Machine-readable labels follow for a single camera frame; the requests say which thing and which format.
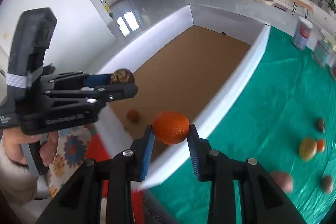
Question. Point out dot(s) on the person's left hand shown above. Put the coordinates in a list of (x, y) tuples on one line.
[(13, 138)]

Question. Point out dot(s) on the small tangerine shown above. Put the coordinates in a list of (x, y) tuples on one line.
[(133, 115), (321, 145)]

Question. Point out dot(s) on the tin can with red label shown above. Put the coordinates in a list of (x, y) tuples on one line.
[(302, 33)]

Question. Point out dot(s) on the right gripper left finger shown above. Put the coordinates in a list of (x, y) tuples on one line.
[(79, 200)]

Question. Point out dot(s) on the clear glass jar teal label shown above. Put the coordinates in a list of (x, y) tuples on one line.
[(324, 48)]

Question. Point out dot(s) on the large orange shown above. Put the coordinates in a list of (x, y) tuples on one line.
[(171, 127)]

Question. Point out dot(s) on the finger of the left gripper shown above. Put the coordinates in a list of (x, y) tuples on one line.
[(83, 78), (79, 95)]

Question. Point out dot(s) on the long sweet potato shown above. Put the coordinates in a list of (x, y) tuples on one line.
[(283, 180)]

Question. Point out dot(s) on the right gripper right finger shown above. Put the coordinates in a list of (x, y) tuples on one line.
[(239, 188)]

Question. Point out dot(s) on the green tablecloth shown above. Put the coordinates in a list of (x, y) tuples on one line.
[(278, 108)]

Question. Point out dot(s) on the small tangerine in box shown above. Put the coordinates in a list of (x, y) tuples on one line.
[(133, 115)]

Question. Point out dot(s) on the white box with cardboard bottom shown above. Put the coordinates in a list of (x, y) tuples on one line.
[(196, 61)]

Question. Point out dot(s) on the dark dried date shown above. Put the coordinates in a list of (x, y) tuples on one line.
[(321, 126)]

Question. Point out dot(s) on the white fleece sleeve forearm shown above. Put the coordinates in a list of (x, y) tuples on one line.
[(17, 184)]

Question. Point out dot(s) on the short sweet potato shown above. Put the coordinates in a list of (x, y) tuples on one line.
[(327, 184)]

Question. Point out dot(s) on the floral cushion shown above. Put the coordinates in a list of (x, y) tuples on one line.
[(71, 152)]

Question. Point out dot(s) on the wooden bench hairpin legs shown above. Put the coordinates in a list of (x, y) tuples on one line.
[(308, 9)]

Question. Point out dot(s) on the yellow-green pear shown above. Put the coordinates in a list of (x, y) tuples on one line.
[(307, 149)]

